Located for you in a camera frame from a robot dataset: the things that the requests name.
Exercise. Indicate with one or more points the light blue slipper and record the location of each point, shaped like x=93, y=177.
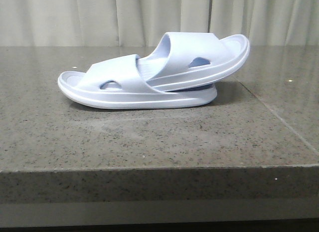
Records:
x=185, y=60
x=117, y=84

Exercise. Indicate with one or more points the beige curtain backdrop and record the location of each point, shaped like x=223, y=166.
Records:
x=143, y=22

